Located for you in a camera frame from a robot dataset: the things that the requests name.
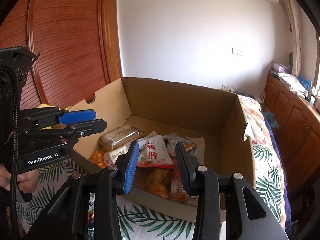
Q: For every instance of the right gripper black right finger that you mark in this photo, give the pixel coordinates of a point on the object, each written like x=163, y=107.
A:
x=187, y=165

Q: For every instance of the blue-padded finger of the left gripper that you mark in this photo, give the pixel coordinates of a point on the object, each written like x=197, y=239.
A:
x=73, y=117

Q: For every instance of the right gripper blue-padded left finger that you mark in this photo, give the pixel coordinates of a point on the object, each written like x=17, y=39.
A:
x=127, y=164

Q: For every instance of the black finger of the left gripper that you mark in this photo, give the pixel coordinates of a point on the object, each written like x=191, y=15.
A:
x=84, y=129

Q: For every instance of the person's left hand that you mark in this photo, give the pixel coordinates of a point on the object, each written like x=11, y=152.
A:
x=27, y=181

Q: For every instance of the clear-wrapped cracker pack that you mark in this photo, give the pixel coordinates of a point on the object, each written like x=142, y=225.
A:
x=119, y=137

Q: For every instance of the white red-lettered snack pouch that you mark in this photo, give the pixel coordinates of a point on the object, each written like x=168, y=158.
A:
x=153, y=153

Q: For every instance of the orange snack packet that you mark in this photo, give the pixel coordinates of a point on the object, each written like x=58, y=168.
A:
x=98, y=159

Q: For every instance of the yellow plush toy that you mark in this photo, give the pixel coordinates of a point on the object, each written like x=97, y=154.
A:
x=43, y=105

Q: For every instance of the brown cardboard box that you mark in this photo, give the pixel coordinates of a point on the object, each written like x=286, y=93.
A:
x=191, y=111

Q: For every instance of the leaf-patterned bed cover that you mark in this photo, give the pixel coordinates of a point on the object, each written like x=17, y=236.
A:
x=138, y=222

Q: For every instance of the wooden slatted headboard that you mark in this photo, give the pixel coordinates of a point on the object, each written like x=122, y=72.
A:
x=78, y=46

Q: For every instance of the wooden side cabinet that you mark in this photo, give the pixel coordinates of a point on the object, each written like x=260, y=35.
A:
x=297, y=136

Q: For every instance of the folded clothes pile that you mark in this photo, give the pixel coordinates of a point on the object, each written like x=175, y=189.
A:
x=297, y=85

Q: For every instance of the floral curtain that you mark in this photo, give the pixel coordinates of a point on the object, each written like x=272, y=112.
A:
x=294, y=18

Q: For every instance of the wall socket plate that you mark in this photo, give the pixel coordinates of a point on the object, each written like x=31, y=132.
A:
x=237, y=51

